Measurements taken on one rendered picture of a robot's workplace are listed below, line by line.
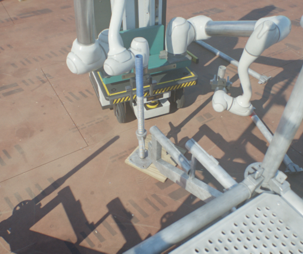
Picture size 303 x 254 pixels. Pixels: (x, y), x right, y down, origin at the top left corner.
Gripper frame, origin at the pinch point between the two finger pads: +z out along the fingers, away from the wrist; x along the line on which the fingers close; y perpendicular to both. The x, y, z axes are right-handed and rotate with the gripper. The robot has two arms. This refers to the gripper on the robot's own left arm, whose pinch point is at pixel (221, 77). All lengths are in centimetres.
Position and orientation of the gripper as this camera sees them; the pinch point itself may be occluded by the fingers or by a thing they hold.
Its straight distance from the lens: 228.4
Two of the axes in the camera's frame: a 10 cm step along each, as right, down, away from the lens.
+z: 2.2, -6.7, 7.1
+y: 0.0, 7.3, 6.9
